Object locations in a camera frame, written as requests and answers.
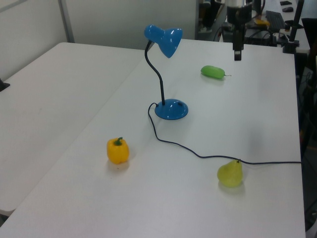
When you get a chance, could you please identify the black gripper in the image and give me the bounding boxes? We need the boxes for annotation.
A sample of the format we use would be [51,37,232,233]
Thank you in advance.
[227,5,253,61]

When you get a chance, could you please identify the blue desk lamp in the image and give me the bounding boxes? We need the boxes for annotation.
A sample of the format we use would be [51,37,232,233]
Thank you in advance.
[144,24,189,121]

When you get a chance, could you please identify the green cucumber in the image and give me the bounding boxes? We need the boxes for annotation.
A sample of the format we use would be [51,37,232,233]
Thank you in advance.
[200,65,232,80]

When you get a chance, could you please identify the person legs in dark trousers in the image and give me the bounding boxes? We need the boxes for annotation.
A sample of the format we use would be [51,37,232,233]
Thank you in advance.
[199,0,219,33]

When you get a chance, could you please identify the black keyboard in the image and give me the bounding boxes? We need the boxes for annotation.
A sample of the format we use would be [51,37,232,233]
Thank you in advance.
[265,10,286,32]

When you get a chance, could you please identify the black computer monitor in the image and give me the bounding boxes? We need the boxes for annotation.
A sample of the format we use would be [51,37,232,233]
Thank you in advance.
[301,17,317,52]

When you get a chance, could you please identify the yellow-green pear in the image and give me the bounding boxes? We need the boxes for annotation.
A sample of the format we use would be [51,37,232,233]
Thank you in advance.
[217,160,243,188]

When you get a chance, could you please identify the yellow bell pepper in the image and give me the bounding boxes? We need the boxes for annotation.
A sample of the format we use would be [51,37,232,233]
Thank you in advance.
[106,137,130,165]

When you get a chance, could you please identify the black lamp power cable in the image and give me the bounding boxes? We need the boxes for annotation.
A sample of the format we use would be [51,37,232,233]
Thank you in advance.
[148,102,302,166]

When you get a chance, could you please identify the grey partition frame post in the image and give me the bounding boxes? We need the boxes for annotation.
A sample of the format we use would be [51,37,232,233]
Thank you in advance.
[58,0,75,43]

